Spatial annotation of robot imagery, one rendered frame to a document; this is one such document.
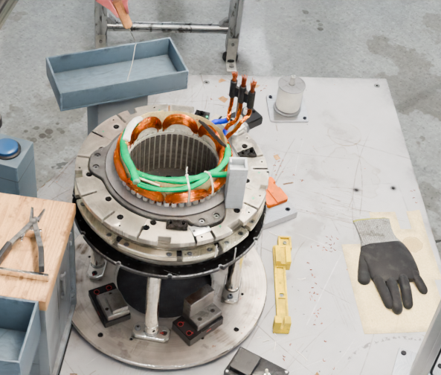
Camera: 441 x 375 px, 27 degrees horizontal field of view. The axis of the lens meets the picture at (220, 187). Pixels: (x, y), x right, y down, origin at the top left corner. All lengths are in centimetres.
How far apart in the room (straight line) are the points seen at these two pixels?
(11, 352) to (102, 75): 61
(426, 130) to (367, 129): 126
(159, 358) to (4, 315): 33
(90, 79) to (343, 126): 63
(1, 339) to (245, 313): 48
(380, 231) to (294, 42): 182
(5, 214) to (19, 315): 17
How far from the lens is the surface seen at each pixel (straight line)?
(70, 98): 173
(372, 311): 181
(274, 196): 192
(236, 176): 144
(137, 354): 167
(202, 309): 168
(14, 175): 165
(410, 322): 181
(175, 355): 167
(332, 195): 198
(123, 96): 177
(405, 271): 186
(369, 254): 187
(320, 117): 215
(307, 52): 361
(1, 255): 143
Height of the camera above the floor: 220
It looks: 46 degrees down
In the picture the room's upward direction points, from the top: 7 degrees clockwise
